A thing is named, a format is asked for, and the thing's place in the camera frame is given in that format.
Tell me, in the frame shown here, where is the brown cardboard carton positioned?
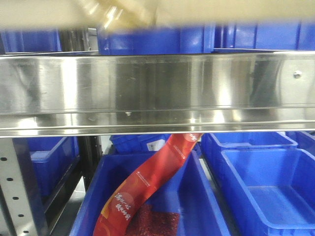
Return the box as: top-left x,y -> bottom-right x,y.
0,0 -> 315,31

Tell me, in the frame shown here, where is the steel shelf front beam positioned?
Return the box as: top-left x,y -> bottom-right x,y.
0,51 -> 315,138

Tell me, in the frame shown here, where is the perforated grey shelf upright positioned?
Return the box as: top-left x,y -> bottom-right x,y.
0,138 -> 49,236

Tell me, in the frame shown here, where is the blue bin rear middle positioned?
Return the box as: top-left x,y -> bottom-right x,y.
110,134 -> 171,154

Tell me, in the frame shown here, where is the blue bin rear right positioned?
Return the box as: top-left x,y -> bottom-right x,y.
200,132 -> 298,174

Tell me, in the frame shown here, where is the blue bin with red strip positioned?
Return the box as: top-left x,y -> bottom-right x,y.
69,151 -> 230,236

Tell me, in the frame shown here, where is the blue bin upper middle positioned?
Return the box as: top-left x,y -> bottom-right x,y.
97,24 -> 215,56

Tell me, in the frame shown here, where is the red printed paper strip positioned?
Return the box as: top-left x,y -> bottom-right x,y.
93,133 -> 202,236

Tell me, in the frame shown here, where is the blue bin lower left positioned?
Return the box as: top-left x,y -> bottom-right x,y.
27,137 -> 78,197

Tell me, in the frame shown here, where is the blue bin upper right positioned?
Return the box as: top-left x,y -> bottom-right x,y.
214,22 -> 315,51

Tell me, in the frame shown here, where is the empty blue bin right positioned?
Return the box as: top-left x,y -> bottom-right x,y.
221,149 -> 315,236

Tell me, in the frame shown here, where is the blue bin upper left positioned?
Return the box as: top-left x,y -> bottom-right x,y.
0,29 -> 62,53

